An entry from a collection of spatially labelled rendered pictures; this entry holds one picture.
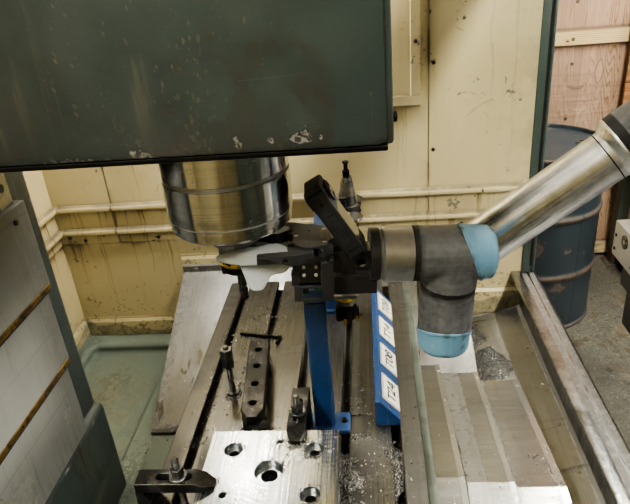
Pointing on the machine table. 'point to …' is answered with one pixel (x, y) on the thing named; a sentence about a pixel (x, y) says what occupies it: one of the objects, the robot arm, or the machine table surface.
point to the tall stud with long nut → (229, 368)
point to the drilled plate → (233, 472)
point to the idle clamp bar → (258, 367)
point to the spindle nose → (227, 199)
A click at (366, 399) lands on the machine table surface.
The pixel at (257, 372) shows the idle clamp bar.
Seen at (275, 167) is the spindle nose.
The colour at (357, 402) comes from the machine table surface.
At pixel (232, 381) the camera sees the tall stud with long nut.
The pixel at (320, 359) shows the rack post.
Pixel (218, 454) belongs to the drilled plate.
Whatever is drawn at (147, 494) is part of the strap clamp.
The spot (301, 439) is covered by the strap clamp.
